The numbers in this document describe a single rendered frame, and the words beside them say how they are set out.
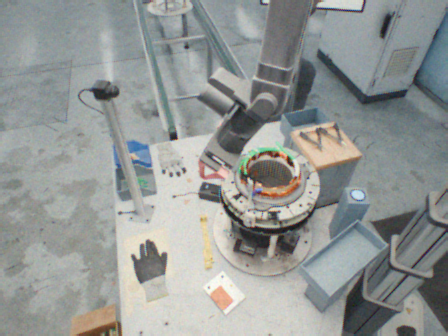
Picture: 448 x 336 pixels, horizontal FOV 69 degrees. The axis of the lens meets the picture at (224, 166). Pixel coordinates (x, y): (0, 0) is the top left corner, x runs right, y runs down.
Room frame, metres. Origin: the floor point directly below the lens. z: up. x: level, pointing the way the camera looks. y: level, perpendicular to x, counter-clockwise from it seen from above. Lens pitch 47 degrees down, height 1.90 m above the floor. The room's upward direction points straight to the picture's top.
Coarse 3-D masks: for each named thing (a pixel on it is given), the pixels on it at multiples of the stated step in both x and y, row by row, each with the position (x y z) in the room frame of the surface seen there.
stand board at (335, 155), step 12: (336, 132) 0.96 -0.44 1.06; (300, 144) 0.89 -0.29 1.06; (312, 144) 0.89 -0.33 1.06; (324, 144) 0.89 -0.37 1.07; (336, 144) 0.89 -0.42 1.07; (348, 144) 0.89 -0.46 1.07; (312, 156) 0.83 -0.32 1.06; (324, 156) 0.83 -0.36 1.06; (336, 156) 0.83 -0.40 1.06; (348, 156) 0.83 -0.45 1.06; (360, 156) 0.83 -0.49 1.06; (324, 168) 0.79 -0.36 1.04
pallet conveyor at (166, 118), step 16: (192, 0) 3.14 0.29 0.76; (144, 16) 2.79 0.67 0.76; (208, 16) 2.74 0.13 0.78; (144, 32) 2.50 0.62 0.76; (208, 32) 2.50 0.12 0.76; (144, 48) 2.18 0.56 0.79; (208, 48) 2.57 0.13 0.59; (208, 64) 2.57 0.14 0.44; (224, 64) 2.04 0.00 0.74; (160, 80) 1.81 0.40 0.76; (160, 96) 1.64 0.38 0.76; (176, 96) 2.52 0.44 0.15; (192, 96) 2.54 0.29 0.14; (160, 112) 1.44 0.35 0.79
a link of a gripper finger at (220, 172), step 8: (208, 144) 0.46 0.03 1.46; (200, 160) 0.44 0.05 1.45; (208, 160) 0.44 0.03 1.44; (200, 168) 0.45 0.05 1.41; (216, 168) 0.43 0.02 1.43; (224, 168) 0.44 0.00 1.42; (200, 176) 0.46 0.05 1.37; (208, 176) 0.45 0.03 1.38; (216, 176) 0.43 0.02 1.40; (224, 176) 0.42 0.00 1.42
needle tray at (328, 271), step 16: (352, 224) 0.54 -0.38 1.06; (336, 240) 0.50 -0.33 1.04; (352, 240) 0.51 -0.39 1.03; (368, 240) 0.51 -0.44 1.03; (320, 256) 0.46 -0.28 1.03; (336, 256) 0.46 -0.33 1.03; (352, 256) 0.46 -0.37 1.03; (368, 256) 0.46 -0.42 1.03; (304, 272) 0.39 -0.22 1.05; (320, 272) 0.41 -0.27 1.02; (336, 272) 0.41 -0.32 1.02; (352, 272) 0.41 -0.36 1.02; (320, 288) 0.35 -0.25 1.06; (336, 288) 0.36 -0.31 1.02; (320, 304) 0.39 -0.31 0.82
